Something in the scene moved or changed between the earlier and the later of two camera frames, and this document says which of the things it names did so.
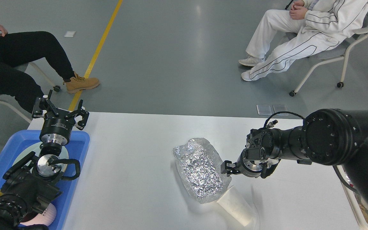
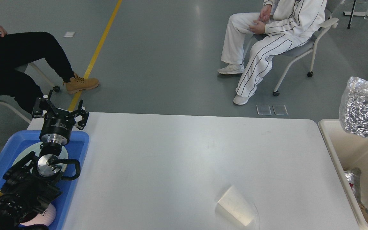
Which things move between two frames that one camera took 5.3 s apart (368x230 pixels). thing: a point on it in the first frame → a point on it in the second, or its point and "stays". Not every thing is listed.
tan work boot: x=77 y=83 stays
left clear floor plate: x=264 y=110 stays
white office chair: x=341 y=51 → x=329 y=22
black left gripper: x=57 y=127 stays
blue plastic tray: x=77 y=146 stays
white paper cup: x=234 y=202 stays
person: x=310 y=27 → x=280 y=26
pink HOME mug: x=46 y=218 stays
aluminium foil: x=199 y=164 → x=363 y=103
